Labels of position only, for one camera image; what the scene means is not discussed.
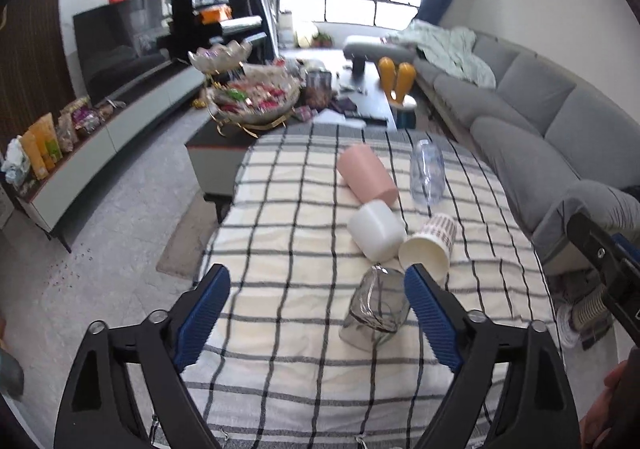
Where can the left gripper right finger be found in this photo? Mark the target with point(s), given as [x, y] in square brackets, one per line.
[536, 407]

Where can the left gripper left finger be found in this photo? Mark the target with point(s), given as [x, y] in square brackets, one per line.
[98, 408]

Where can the clear smoky glass cup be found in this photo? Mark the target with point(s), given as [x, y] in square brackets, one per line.
[377, 310]

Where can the checkered paper cup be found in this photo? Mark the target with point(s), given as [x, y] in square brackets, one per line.
[431, 247]

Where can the white plastic cup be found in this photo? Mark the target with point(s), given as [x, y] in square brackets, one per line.
[377, 231]

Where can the pink plastic cup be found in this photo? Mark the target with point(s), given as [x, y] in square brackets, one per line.
[366, 176]

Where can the black cup on table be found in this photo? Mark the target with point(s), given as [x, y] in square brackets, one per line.
[358, 66]

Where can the person right hand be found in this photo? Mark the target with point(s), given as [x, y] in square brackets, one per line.
[593, 429]

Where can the white floor fan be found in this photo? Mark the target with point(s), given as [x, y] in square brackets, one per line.
[585, 322]

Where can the grey sectional sofa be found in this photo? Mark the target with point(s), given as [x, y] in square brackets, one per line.
[557, 145]

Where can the clear plastic bottle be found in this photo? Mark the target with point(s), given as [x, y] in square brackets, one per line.
[427, 174]

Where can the plaid checkered tablecloth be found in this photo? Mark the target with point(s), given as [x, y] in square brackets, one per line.
[274, 372]

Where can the orange snack bag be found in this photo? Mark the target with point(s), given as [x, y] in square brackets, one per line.
[40, 144]

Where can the light green blanket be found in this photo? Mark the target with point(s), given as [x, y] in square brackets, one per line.
[449, 50]

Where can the black remote control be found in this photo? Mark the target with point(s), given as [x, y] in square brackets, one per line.
[367, 119]

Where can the dark coffee table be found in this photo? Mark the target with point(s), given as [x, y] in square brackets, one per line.
[216, 151]

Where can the white TV cabinet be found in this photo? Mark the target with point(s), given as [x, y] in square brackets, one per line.
[146, 103]

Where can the lower candy bowl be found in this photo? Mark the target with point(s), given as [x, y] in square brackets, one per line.
[254, 99]

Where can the glass snack jar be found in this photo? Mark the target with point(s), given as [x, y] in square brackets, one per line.
[318, 90]

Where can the black flat television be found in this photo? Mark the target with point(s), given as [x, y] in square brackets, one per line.
[117, 44]

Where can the upper white shell bowl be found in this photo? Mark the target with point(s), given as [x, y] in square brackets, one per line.
[220, 58]

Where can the black upright piano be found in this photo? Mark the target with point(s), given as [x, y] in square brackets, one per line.
[196, 24]

